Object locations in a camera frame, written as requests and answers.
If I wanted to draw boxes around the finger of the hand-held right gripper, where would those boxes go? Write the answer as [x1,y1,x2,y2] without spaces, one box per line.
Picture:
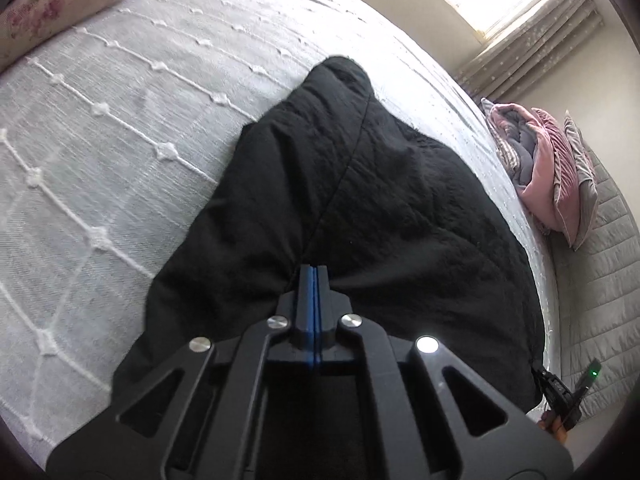
[530,366,571,413]

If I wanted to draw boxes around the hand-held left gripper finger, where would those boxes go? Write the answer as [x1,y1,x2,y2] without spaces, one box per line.
[45,265,317,480]
[314,264,573,480]

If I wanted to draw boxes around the black quilted coat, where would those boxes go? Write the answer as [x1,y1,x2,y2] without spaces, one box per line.
[112,56,546,411]

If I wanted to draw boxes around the person's right hand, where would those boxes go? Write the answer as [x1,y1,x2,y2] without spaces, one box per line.
[539,407,571,443]

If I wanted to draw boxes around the grey padded headboard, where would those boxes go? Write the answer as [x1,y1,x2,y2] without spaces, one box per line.
[550,145,640,416]

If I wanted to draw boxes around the grey pillow with pink back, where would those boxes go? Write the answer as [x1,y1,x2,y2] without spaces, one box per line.
[562,110,601,252]

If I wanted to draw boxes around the pink velvet pillow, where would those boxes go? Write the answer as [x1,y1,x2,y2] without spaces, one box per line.
[517,107,583,241]

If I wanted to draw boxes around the pink and grey folded quilt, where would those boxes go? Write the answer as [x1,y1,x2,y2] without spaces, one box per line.
[482,102,556,233]

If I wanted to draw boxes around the white quilted bedspread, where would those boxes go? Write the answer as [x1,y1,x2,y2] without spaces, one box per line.
[0,0,561,461]

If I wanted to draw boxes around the grey patterned curtain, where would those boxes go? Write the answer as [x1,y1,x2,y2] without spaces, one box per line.
[457,0,603,103]

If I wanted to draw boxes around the floral pillow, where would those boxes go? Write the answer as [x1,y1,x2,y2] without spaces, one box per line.
[0,0,176,71]

